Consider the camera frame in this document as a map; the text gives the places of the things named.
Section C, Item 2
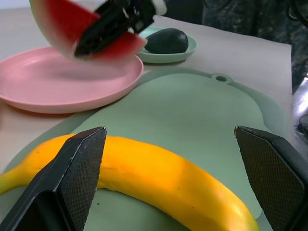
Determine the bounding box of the black cable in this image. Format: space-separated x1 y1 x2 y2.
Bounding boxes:
287 0 308 24

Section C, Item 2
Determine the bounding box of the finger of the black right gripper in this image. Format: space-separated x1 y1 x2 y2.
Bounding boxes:
74 8 132 57

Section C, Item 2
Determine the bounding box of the yellow banana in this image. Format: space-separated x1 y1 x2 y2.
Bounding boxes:
0 134 262 231

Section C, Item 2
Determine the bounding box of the red watermelon slice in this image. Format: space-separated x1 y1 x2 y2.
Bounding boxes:
29 0 148 62

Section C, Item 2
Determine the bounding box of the green plate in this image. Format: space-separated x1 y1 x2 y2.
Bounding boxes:
136 26 198 64

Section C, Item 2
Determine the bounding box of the dark green avocado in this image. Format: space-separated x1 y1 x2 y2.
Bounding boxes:
143 27 189 54

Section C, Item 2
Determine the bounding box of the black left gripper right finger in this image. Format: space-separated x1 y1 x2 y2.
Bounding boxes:
234 125 308 231

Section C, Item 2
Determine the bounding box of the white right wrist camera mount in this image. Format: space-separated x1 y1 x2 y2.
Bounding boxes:
153 0 168 15

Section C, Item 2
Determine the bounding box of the pink plate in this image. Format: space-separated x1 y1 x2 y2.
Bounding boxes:
0 46 144 114

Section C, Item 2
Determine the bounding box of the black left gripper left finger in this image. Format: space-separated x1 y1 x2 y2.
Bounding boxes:
0 126 107 231

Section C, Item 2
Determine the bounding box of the green cutting board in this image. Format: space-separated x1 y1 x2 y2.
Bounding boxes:
0 67 289 231

